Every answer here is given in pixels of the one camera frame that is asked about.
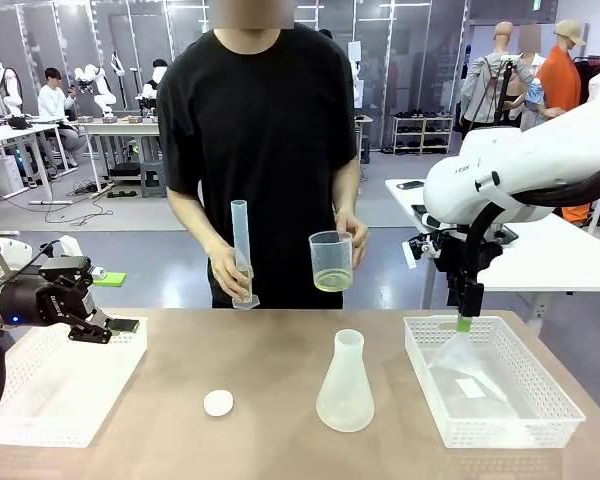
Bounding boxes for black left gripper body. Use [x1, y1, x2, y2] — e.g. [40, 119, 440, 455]
[0, 256, 96, 330]

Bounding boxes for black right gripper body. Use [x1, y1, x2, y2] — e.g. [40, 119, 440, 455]
[435, 230, 481, 307]

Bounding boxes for clear plastic funnel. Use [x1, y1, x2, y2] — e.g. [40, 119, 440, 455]
[426, 324, 514, 404]

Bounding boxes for clear plastic measuring beaker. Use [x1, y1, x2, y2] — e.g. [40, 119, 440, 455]
[308, 229, 355, 293]

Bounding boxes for white round stopper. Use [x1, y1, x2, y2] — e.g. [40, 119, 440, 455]
[203, 389, 235, 417]

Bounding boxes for translucent plastic conical flask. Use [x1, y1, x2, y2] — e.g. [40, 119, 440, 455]
[315, 328, 376, 434]

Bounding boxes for clear plastic graduated cylinder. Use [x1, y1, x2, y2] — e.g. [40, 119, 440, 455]
[229, 199, 261, 311]

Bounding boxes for person's right forearm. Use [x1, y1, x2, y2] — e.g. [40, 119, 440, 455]
[168, 188, 234, 261]

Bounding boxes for person's left forearm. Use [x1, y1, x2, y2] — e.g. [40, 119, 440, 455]
[331, 157, 361, 221]

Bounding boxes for person's left hand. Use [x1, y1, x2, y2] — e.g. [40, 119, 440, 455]
[334, 209, 370, 269]

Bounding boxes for person's right hand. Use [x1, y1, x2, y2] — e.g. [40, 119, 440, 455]
[209, 243, 255, 303]

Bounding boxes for white paper label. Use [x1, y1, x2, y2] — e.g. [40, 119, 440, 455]
[455, 378, 486, 400]

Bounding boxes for white perforated plastic basket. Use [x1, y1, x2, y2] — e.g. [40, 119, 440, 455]
[403, 315, 587, 450]
[0, 315, 149, 449]

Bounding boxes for large white table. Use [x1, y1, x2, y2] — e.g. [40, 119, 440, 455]
[384, 177, 600, 321]

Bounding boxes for grey step stool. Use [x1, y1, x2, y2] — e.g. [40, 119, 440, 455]
[140, 160, 171, 200]

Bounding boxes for black box under desk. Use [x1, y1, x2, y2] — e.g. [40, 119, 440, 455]
[108, 162, 142, 180]

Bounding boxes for white shoe rack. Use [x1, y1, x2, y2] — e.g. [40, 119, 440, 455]
[392, 113, 455, 155]

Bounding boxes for white drawer cabinet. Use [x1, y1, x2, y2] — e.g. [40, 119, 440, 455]
[0, 154, 22, 199]

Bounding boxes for white desk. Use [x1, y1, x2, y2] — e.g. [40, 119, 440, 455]
[0, 122, 74, 206]
[77, 115, 162, 194]

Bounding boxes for mannequin in grey shirt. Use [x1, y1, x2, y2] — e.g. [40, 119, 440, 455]
[459, 20, 536, 141]

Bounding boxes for black tripod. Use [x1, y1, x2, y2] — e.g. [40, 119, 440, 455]
[467, 55, 517, 132]

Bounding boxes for seated person in white shirt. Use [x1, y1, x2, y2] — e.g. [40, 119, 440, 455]
[36, 67, 89, 169]

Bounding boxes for white humanoid robot black head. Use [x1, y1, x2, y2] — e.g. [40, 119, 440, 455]
[138, 58, 170, 114]

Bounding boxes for mannequin in orange with cap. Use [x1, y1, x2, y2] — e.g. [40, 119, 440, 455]
[536, 19, 587, 114]

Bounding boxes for standing person in white shirt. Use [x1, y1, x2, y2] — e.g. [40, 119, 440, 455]
[517, 23, 551, 132]

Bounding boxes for person in black t-shirt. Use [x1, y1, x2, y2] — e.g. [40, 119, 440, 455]
[155, 0, 359, 310]

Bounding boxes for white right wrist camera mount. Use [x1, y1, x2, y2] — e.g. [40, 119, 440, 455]
[402, 212, 519, 271]

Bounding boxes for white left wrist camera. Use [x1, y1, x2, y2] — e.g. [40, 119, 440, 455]
[57, 234, 82, 260]

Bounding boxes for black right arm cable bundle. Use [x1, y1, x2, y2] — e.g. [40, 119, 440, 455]
[462, 162, 600, 284]

